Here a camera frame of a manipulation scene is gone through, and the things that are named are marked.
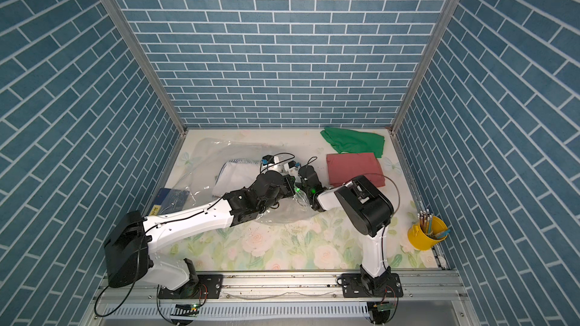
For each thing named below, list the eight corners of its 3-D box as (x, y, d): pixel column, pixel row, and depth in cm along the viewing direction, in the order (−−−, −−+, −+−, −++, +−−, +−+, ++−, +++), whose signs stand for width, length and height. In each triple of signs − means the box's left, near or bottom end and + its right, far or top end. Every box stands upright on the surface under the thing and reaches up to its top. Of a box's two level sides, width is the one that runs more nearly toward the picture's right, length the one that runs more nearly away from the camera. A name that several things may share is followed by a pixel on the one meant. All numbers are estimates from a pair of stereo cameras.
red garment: (329, 186, 101) (330, 182, 98) (326, 157, 112) (327, 152, 109) (383, 186, 101) (385, 182, 99) (375, 157, 112) (377, 152, 109)
